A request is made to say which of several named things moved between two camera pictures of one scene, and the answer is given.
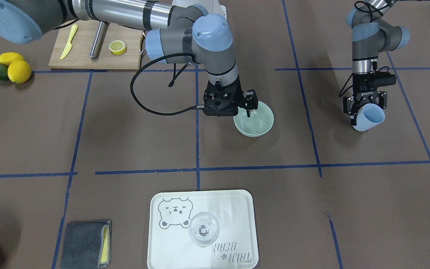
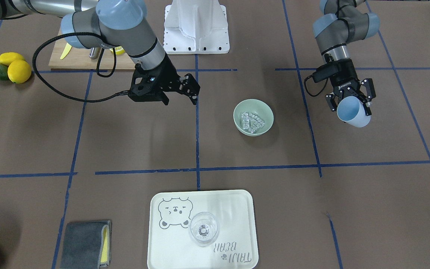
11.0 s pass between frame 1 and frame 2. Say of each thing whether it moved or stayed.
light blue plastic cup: moved
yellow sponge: stayed
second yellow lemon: stayed
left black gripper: moved
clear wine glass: stayed
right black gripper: moved
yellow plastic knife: stayed
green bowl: stayed
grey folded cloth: stayed
